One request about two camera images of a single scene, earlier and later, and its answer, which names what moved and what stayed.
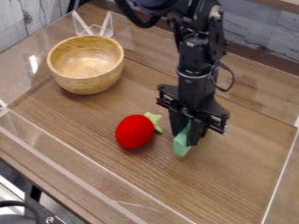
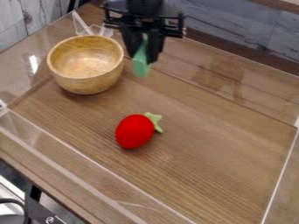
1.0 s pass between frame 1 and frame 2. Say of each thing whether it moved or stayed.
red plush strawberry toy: stayed
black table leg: stayed
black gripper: moved
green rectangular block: moved
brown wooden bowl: stayed
